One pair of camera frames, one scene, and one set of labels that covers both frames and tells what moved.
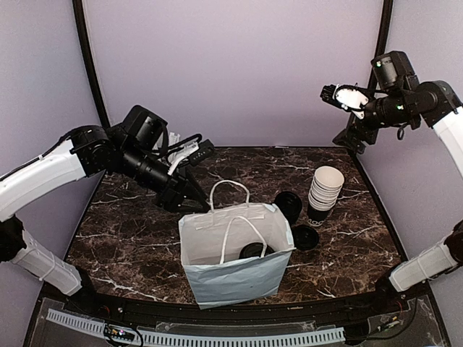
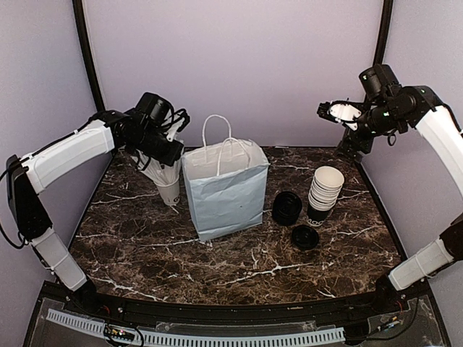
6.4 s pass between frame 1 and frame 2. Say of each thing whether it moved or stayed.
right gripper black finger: moved
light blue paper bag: moved
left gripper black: moved
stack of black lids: stayed
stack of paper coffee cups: stayed
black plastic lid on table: stayed
